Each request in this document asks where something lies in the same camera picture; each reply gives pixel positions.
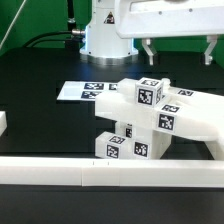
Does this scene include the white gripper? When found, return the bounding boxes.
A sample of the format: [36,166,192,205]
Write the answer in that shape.
[114,0,224,65]

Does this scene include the white tagged cube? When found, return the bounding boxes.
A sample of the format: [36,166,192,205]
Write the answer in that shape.
[135,77,163,107]

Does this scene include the white chair back frame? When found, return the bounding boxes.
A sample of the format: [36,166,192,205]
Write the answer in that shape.
[95,78,224,144]

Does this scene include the black vertical pole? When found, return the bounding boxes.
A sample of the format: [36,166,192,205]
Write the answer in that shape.
[67,0,76,30]

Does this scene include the black cable with connector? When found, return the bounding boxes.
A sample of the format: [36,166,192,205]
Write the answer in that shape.
[23,28,87,48]

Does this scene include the white marker base plate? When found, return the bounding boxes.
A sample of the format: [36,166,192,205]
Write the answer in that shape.
[57,81,117,101]

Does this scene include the thin white cable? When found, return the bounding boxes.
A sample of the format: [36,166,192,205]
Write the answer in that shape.
[0,0,28,51]

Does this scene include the white U-shaped obstacle wall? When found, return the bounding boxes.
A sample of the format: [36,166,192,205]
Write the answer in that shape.
[0,111,224,187]

